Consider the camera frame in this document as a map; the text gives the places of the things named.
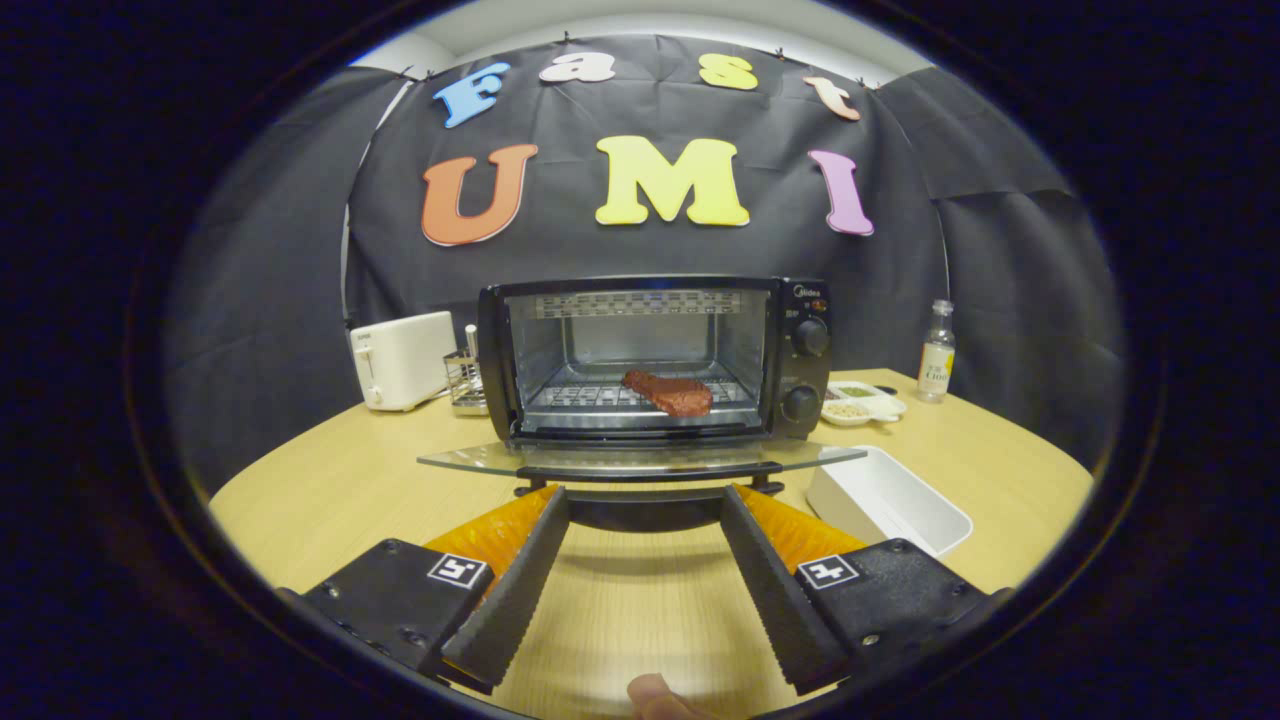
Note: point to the black toaster oven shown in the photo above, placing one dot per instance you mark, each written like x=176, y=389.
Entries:
x=805, y=370

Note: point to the white plastic tray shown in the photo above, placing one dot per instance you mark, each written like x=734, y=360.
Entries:
x=890, y=500

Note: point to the white toaster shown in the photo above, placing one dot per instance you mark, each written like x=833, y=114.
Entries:
x=405, y=360

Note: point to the clear bottle with yellow label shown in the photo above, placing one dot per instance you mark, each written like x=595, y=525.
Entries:
x=936, y=365

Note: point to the white divided dish of beans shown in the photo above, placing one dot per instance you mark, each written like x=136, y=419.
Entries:
x=860, y=410

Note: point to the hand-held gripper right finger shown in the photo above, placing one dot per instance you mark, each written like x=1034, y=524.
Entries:
x=780, y=600

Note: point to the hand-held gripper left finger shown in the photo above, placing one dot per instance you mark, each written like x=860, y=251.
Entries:
x=510, y=600

